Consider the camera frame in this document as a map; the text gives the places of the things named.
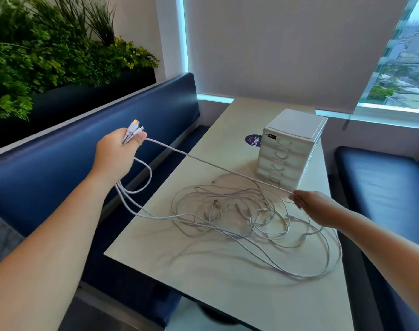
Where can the person's left forearm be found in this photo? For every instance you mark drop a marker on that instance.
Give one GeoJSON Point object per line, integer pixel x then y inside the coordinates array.
{"type": "Point", "coordinates": [40, 258]}

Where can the round purple sticker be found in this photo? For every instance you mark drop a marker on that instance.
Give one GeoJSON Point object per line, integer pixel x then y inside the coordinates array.
{"type": "Point", "coordinates": [253, 140]}

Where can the glass window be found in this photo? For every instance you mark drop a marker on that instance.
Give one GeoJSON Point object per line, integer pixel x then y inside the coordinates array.
{"type": "Point", "coordinates": [402, 65]}

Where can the person's right hand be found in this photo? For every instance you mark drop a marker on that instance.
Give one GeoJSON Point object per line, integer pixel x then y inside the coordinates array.
{"type": "Point", "coordinates": [320, 206]}

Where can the black planter box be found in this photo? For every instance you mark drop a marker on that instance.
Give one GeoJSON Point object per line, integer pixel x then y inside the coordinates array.
{"type": "Point", "coordinates": [85, 103]}

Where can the white table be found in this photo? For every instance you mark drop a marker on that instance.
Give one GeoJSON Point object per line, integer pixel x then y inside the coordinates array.
{"type": "Point", "coordinates": [230, 117]}

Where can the person's left hand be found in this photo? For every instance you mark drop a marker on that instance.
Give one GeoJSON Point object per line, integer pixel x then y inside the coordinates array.
{"type": "Point", "coordinates": [112, 155]}

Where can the green leafy plants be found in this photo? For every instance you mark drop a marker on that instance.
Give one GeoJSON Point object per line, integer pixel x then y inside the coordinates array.
{"type": "Point", "coordinates": [40, 55]}

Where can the white roller blind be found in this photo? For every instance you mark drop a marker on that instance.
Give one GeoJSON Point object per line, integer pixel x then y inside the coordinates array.
{"type": "Point", "coordinates": [288, 41]}

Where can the white mini drawer cabinet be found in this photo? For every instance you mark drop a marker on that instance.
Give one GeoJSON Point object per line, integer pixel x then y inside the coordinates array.
{"type": "Point", "coordinates": [295, 125]}

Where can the blue padded bench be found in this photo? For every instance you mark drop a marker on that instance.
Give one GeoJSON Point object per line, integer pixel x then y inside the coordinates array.
{"type": "Point", "coordinates": [385, 189]}
{"type": "Point", "coordinates": [57, 175]}

